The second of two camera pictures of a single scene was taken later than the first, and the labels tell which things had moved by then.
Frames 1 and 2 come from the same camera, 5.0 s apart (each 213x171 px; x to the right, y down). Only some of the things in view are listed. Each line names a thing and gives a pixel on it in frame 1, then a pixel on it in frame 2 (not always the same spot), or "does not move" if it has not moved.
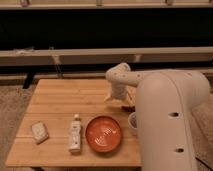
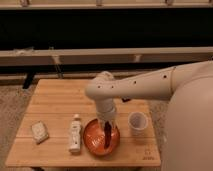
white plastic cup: (132, 123) does not move
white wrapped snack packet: (39, 131) does not move
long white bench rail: (93, 56) does not move
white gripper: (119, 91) -> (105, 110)
